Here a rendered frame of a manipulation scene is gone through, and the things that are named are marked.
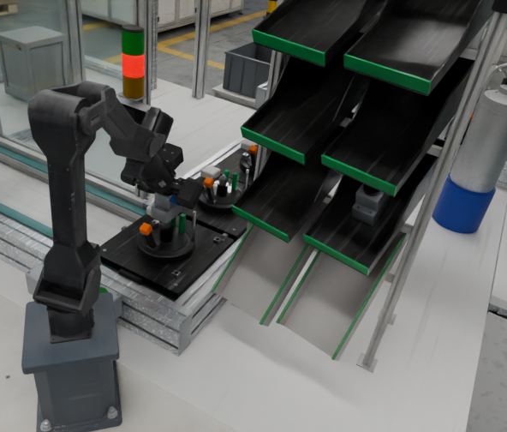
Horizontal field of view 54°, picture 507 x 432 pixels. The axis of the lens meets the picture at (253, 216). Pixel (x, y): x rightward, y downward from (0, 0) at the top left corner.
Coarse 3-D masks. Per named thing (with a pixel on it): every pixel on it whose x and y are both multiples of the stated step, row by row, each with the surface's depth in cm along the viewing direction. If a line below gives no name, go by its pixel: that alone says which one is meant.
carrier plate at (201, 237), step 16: (112, 240) 118; (128, 240) 118; (208, 240) 122; (224, 240) 123; (112, 256) 113; (128, 256) 113; (192, 256) 116; (208, 256) 117; (128, 272) 110; (144, 272) 110; (160, 272) 110; (192, 272) 112; (160, 288) 107; (176, 288) 107
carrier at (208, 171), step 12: (204, 168) 147; (216, 168) 148; (204, 180) 146; (216, 180) 146; (228, 180) 139; (204, 192) 136; (216, 192) 137; (228, 192) 138; (240, 192) 139; (204, 204) 132; (216, 204) 132; (228, 204) 133; (192, 216) 130; (204, 216) 130; (216, 216) 131; (228, 216) 132; (216, 228) 127; (228, 228) 127; (240, 228) 128
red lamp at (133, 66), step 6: (144, 54) 112; (126, 60) 111; (132, 60) 110; (138, 60) 111; (144, 60) 113; (126, 66) 111; (132, 66) 111; (138, 66) 112; (144, 66) 114; (126, 72) 112; (132, 72) 112; (138, 72) 112; (144, 72) 115
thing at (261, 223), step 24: (264, 168) 96; (288, 168) 99; (312, 168) 98; (264, 192) 96; (288, 192) 95; (312, 192) 94; (240, 216) 94; (264, 216) 93; (288, 216) 92; (288, 240) 88
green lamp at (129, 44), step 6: (126, 36) 108; (132, 36) 108; (138, 36) 108; (144, 36) 110; (126, 42) 108; (132, 42) 108; (138, 42) 109; (144, 42) 111; (126, 48) 109; (132, 48) 109; (138, 48) 110; (144, 48) 112; (126, 54) 110; (132, 54) 110; (138, 54) 110
